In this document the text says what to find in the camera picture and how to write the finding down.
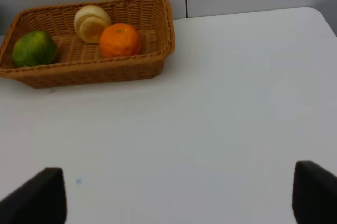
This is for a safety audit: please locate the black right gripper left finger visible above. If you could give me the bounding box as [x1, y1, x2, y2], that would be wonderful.
[1, 168, 67, 223]

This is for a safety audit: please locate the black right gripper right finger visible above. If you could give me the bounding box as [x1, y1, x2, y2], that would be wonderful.
[292, 161, 336, 224]

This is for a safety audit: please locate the green lime fruit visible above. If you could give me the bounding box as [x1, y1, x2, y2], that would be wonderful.
[11, 31, 57, 67]

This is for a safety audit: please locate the orange tangerine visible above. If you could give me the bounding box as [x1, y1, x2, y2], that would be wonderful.
[99, 23, 142, 59]

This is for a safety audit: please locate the brown bread bun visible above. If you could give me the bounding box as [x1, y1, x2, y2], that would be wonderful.
[74, 5, 111, 44]

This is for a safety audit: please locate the orange wicker basket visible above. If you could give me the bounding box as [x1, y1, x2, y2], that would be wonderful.
[1, 0, 175, 88]

